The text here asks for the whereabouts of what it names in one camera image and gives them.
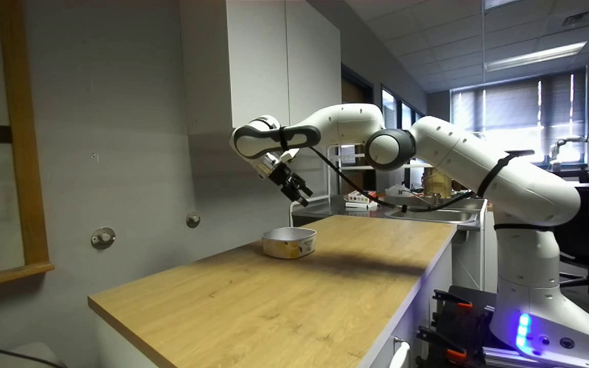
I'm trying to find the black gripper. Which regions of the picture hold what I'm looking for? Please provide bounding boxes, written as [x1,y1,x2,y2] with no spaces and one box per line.
[266,157,314,208]

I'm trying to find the white bowl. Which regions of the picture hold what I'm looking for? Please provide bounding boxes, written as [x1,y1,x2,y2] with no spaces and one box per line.
[259,228,319,262]

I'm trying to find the narrow white cabinet door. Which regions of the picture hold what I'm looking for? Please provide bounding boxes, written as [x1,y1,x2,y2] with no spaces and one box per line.
[225,0,290,132]

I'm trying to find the red black clamp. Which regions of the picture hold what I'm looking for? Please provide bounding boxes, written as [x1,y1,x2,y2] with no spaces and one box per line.
[433,289,498,324]
[415,325,489,368]

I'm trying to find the window with blinds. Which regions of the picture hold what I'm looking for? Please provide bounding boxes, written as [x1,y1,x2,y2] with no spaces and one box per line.
[449,68,587,167]

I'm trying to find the ceiling light panel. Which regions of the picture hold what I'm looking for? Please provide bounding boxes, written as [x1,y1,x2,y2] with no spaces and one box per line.
[482,40,589,75]

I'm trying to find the wood-framed whiteboard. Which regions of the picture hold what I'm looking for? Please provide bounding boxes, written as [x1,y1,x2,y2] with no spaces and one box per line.
[0,0,57,294]

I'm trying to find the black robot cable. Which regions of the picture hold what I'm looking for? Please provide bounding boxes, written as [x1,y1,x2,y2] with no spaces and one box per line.
[304,144,515,216]

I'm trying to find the white drawer handle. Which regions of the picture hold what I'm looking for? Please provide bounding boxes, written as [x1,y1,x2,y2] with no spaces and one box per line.
[388,338,413,368]

